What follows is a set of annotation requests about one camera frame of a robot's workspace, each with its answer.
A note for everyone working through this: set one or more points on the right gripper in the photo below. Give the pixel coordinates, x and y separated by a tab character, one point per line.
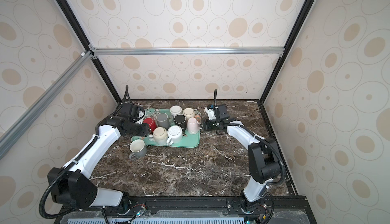
206	123

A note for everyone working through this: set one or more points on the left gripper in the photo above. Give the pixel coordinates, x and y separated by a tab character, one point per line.
145	131

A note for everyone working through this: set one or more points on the light grey mug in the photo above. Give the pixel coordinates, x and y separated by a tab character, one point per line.
138	150

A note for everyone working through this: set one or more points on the pink mug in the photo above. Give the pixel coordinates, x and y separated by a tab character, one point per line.
193	126

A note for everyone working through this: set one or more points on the cream speckled mug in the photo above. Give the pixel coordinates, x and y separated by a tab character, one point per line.
159	136

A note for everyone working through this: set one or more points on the white round mug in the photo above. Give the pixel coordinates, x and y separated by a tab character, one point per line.
175	134

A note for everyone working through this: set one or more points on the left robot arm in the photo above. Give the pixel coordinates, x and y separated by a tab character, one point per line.
69	187

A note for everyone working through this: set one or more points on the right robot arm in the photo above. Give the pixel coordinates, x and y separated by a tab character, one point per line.
265	164

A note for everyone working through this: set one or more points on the dark grey mug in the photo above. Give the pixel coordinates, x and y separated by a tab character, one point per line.
163	121

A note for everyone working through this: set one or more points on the cream orange mug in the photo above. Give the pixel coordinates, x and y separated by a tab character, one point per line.
189	113

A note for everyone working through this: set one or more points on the white mug back row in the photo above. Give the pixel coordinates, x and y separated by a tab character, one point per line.
175	110

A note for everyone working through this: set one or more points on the green floral bird tray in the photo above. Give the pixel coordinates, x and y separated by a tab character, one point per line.
188	140

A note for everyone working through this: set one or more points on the horizontal aluminium bar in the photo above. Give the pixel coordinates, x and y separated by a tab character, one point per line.
188	51

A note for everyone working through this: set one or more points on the green led circuit board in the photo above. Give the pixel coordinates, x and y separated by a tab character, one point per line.
138	210

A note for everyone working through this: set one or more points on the left diagonal aluminium bar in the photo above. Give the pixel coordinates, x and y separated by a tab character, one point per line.
26	120

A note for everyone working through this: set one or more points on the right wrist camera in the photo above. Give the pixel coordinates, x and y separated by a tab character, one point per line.
217	113

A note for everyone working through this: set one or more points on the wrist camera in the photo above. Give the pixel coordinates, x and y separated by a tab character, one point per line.
131	112
217	113

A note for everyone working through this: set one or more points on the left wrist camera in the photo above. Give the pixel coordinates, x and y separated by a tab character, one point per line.
131	112

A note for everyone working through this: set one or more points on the red mug black handle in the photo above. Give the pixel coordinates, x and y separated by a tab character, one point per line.
151	122

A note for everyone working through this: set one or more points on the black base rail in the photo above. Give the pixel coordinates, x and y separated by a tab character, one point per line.
202	210

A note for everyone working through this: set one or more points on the black corner frame post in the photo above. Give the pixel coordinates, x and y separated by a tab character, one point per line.
78	30

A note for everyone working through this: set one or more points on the right black corner post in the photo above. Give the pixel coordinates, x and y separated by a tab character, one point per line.
296	28

